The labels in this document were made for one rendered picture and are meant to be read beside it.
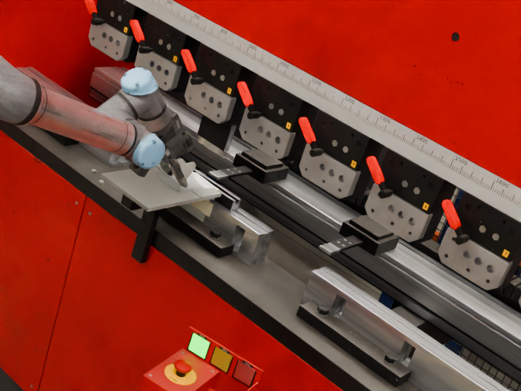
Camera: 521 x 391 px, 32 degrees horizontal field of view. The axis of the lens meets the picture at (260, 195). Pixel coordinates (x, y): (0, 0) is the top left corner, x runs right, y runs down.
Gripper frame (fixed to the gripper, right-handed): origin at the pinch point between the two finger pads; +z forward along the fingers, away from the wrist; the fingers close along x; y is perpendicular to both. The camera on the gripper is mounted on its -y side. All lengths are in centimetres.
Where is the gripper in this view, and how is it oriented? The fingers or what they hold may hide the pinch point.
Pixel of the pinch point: (175, 179)
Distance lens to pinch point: 229.7
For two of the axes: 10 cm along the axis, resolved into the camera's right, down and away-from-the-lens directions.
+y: 7.3, -6.2, 2.9
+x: -6.5, -4.9, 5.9
